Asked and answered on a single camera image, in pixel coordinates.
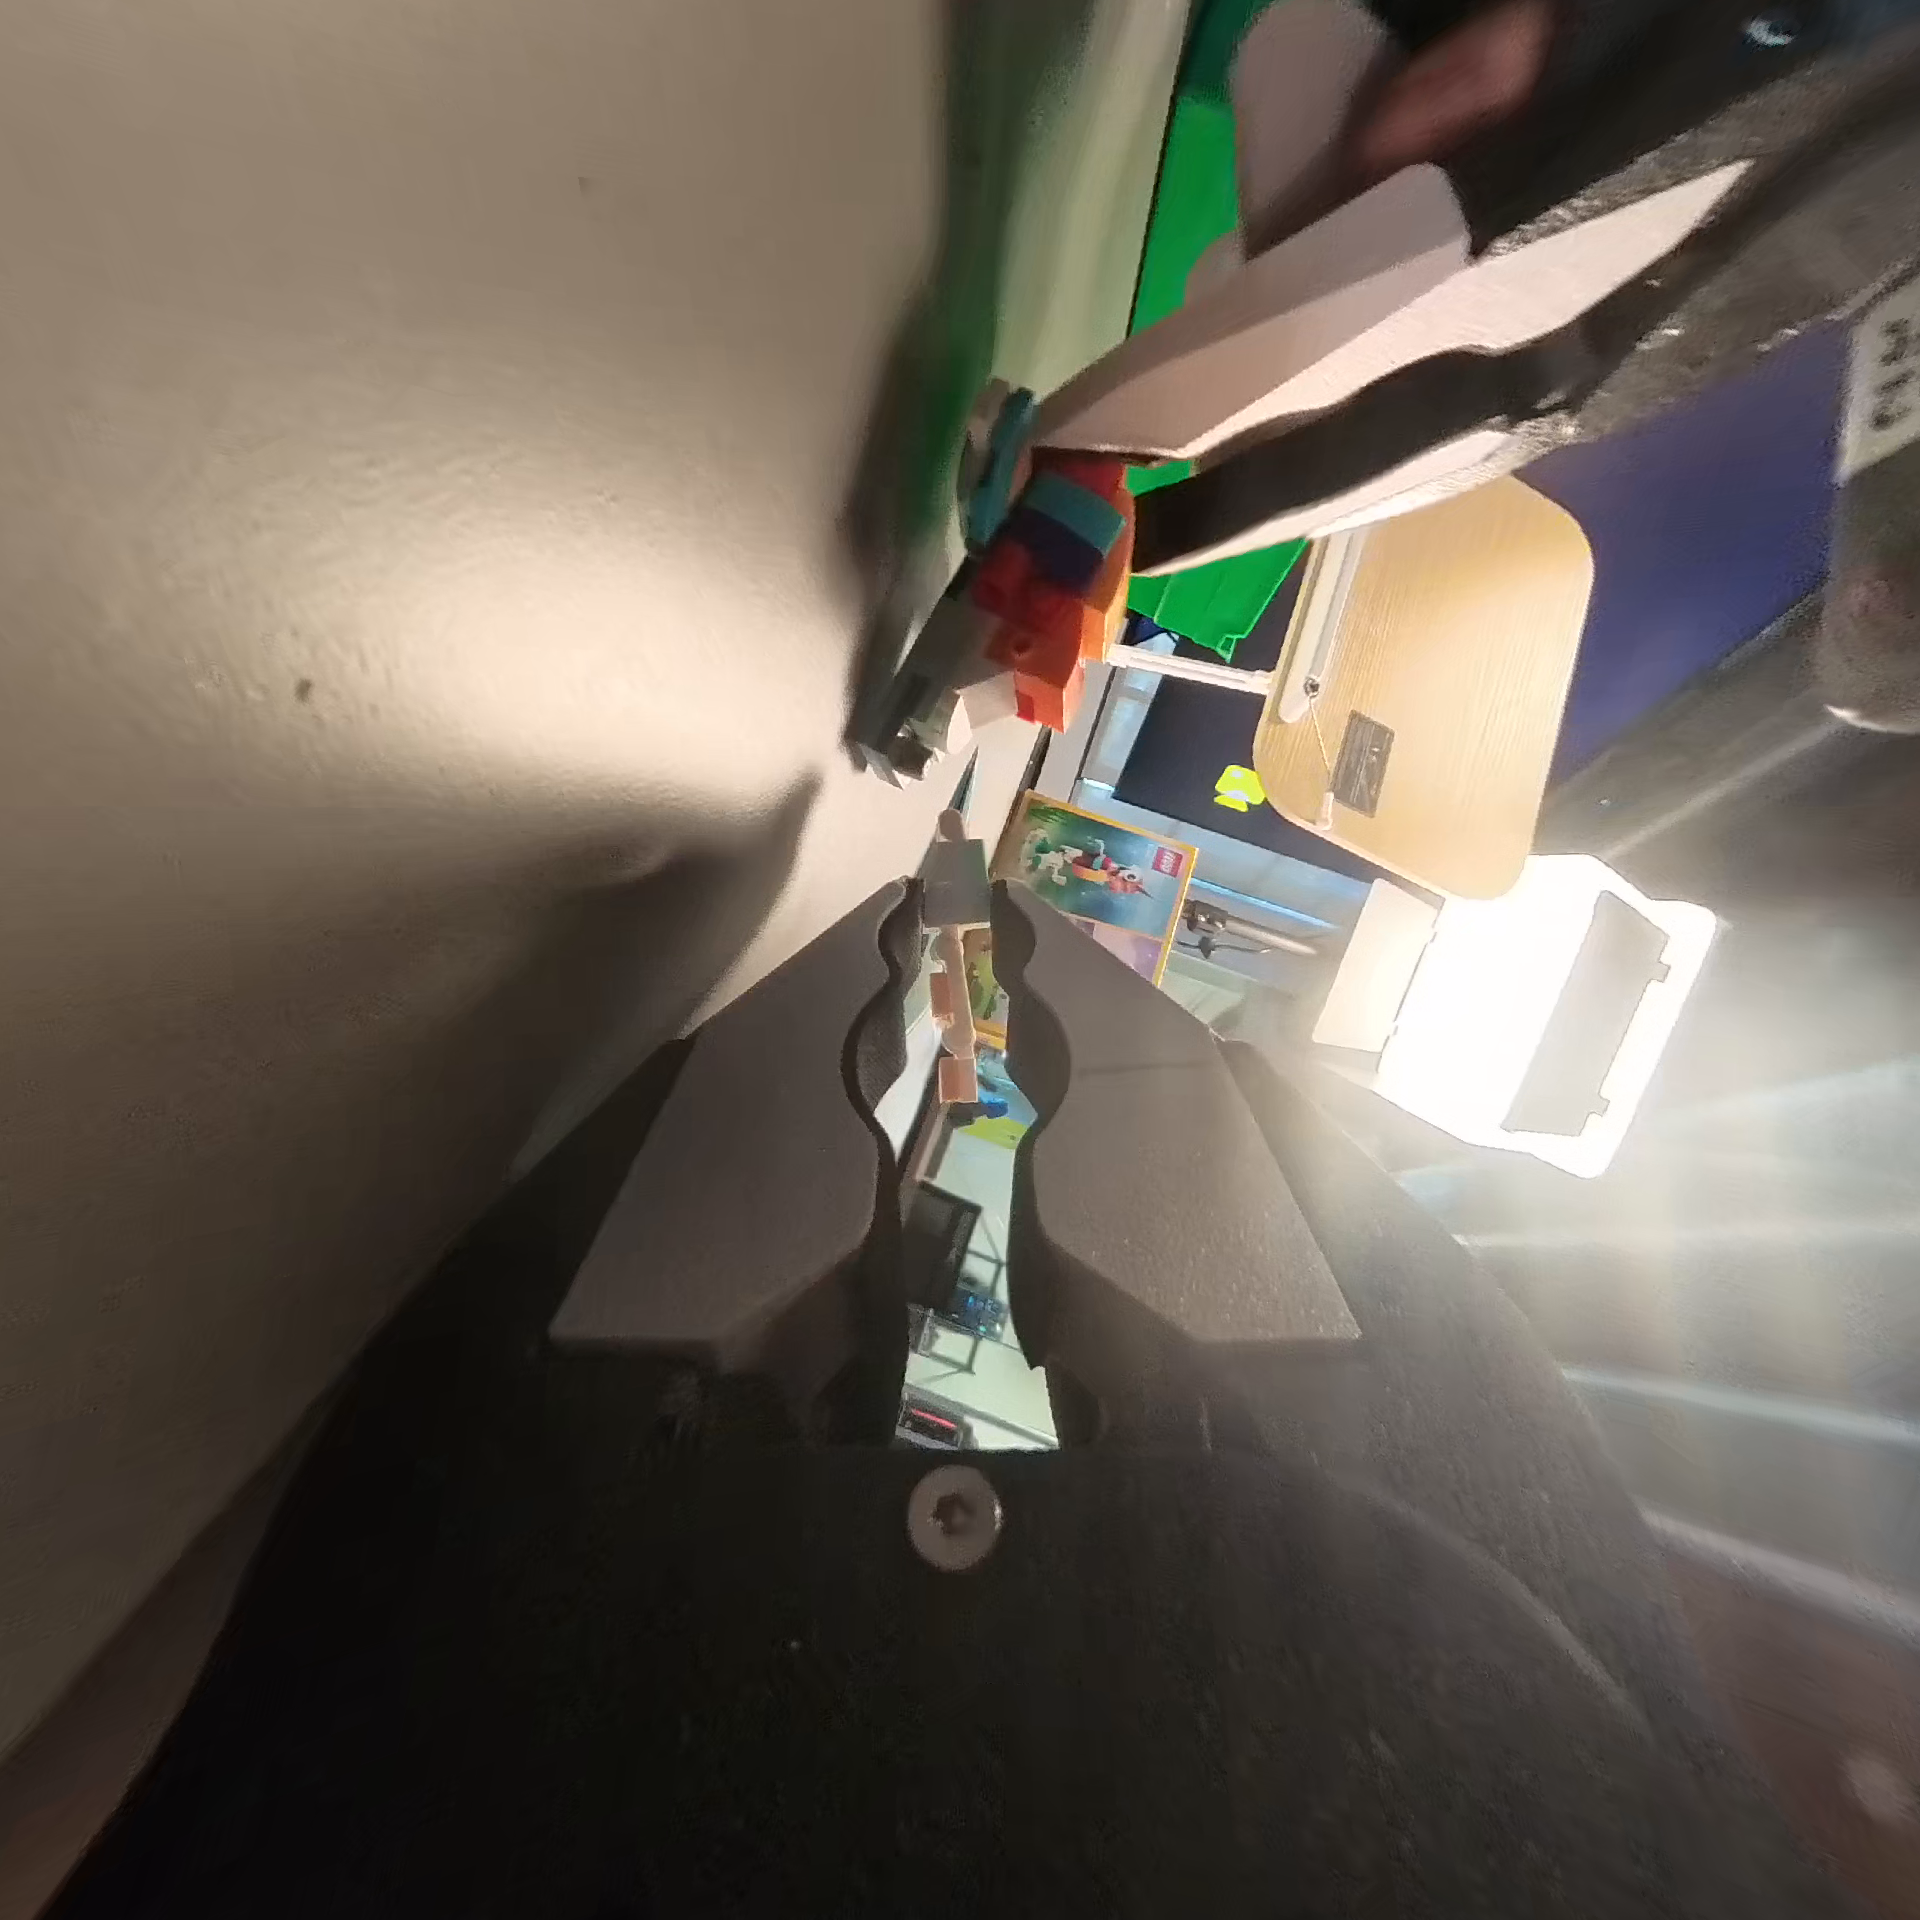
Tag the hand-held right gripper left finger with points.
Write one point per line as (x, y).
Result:
(721, 1154)

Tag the yellow lego box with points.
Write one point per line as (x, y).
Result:
(1111, 879)

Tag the wooden board with label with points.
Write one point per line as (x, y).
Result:
(1424, 691)

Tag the cream orange lego piece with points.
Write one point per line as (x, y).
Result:
(953, 930)

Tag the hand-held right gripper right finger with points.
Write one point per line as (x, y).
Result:
(1185, 1184)

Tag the green plastic bin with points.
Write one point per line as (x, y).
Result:
(1201, 300)

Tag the yellow-green small object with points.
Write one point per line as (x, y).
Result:
(1238, 789)

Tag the rectangular ceiling light panel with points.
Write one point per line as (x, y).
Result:
(1514, 1005)

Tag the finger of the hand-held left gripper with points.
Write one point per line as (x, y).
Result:
(1350, 314)
(1395, 502)

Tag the colourful lego build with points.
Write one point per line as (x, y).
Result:
(1035, 585)

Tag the person's left hand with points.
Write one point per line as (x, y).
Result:
(1462, 68)

